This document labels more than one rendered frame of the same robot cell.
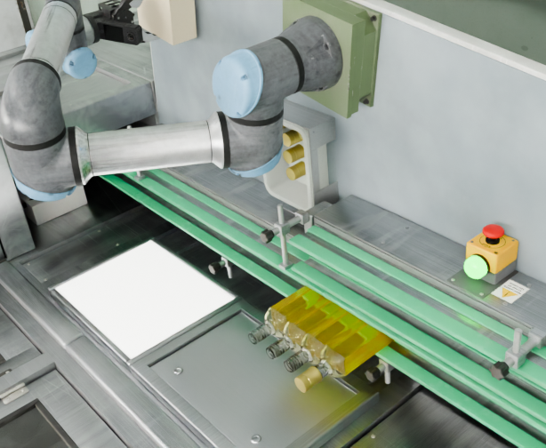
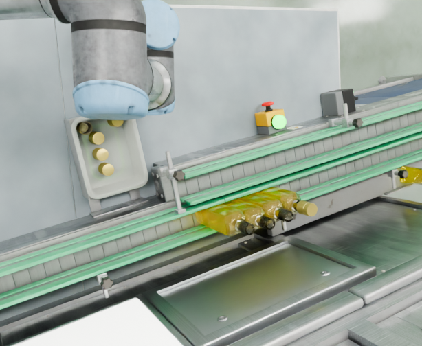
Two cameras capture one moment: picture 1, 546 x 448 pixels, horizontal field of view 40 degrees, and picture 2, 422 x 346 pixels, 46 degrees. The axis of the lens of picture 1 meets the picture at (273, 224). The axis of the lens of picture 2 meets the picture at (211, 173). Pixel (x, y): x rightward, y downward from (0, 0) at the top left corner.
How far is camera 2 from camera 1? 1.70 m
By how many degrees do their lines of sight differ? 73
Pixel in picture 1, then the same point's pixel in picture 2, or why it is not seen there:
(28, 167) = (143, 58)
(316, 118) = not seen: hidden behind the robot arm
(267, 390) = (270, 274)
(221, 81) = (149, 19)
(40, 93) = not seen: outside the picture
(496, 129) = (241, 49)
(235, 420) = (300, 283)
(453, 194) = (227, 107)
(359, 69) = not seen: hidden behind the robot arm
